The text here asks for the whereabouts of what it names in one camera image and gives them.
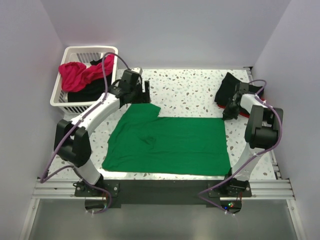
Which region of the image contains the green t-shirt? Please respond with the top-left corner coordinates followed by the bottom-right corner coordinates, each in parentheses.
top-left (102, 103), bottom-right (231, 176)

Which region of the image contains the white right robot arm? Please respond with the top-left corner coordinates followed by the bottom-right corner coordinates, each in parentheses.
top-left (222, 83), bottom-right (284, 197)

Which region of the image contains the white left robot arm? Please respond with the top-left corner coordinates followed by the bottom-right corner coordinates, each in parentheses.
top-left (53, 67), bottom-right (151, 196)

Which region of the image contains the red folded t-shirt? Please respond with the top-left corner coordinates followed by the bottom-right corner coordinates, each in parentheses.
top-left (217, 104), bottom-right (250, 118)

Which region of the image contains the black folded t-shirt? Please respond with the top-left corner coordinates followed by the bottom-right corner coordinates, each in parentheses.
top-left (214, 71), bottom-right (265, 107)

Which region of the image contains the black t-shirt in basket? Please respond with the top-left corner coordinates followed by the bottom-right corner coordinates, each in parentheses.
top-left (66, 59), bottom-right (106, 103)

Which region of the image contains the white plastic laundry basket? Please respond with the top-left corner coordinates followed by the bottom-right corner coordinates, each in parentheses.
top-left (50, 45), bottom-right (119, 115)

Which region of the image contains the pink t-shirt in basket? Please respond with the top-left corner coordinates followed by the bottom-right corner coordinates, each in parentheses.
top-left (58, 54), bottom-right (115, 93)

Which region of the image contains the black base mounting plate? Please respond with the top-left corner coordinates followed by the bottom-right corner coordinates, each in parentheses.
top-left (73, 179), bottom-right (252, 213)

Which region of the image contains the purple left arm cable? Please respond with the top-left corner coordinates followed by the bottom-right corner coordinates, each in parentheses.
top-left (39, 52), bottom-right (131, 215)

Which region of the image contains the aluminium front rail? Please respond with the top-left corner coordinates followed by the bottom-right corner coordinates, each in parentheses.
top-left (31, 179), bottom-right (295, 200)

